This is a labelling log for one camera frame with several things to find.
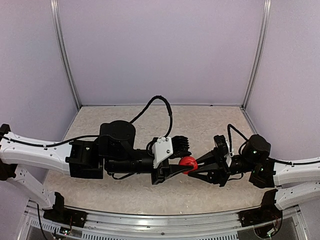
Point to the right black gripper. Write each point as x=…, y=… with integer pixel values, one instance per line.
x=219, y=170

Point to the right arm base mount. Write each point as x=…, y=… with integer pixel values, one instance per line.
x=266, y=212

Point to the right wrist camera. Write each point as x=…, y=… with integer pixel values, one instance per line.
x=221, y=144

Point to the aluminium frame post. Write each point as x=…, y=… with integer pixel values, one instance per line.
x=258, y=53
x=54, y=6

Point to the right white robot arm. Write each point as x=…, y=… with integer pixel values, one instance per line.
x=287, y=183

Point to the right aluminium frame post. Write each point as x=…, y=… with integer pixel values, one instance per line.
x=258, y=53

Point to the front aluminium rail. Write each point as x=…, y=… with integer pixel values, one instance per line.
x=101, y=225

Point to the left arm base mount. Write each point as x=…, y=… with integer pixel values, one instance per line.
x=63, y=215

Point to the red earbud charging case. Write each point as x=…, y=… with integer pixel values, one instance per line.
x=188, y=161

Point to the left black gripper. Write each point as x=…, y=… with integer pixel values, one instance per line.
x=165, y=171

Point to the left aluminium frame post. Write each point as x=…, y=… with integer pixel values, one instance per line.
x=54, y=6

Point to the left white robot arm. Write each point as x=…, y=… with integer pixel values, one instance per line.
x=110, y=152

